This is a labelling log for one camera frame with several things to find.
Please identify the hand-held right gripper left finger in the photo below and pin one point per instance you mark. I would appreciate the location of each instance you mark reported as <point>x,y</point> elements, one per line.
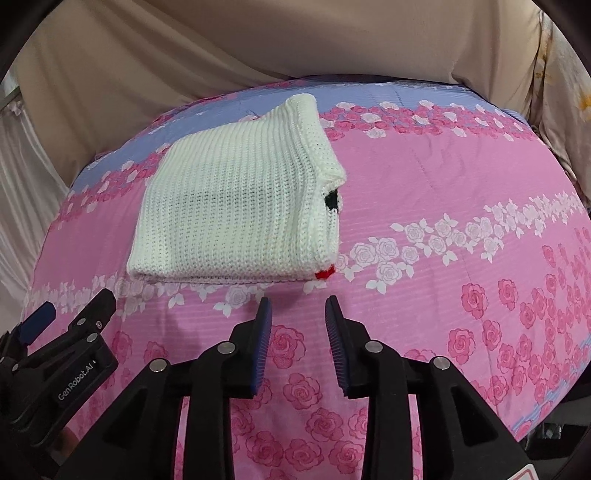
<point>261,350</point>

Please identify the yellow floral cloth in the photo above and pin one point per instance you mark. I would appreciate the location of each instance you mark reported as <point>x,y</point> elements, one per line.
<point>563,92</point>

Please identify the beige cloth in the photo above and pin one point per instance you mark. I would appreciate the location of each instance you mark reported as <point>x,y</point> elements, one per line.
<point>231,46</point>

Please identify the pink floral bedsheet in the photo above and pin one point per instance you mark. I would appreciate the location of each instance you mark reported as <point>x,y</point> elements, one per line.
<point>415,184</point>

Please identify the white knit sweater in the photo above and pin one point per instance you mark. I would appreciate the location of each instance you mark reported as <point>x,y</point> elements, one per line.
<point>231,207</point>

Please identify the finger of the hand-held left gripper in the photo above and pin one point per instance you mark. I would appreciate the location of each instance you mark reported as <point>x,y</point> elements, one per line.
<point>94,311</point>
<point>39,319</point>

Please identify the white sheer curtain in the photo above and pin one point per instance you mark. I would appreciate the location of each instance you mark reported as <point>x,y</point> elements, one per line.
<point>23,184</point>

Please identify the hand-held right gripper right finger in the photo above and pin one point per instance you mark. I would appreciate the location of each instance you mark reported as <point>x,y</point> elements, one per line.
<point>335,346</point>

